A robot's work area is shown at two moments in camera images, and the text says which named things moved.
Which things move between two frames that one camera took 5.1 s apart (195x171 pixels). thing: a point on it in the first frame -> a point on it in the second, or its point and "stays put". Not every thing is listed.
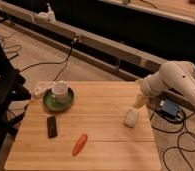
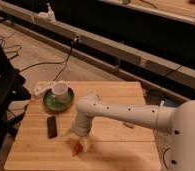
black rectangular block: (51, 127) stays put
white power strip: (38, 92) stays put
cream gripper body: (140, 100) -> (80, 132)
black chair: (9, 92) stays put
